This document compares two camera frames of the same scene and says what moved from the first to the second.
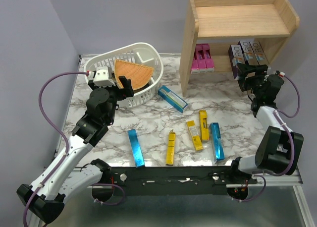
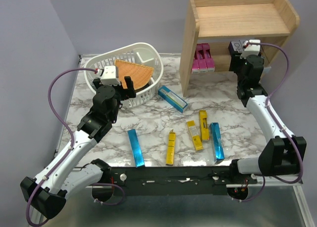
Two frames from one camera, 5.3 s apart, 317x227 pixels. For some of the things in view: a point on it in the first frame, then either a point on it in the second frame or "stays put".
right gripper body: x=253 y=82 to x=237 y=64
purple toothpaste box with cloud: x=259 y=52 to x=268 y=53
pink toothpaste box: x=209 y=62 stays put
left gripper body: x=122 y=93 stays put
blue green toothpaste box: x=172 y=98 stays put
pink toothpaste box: x=194 y=68 stays put
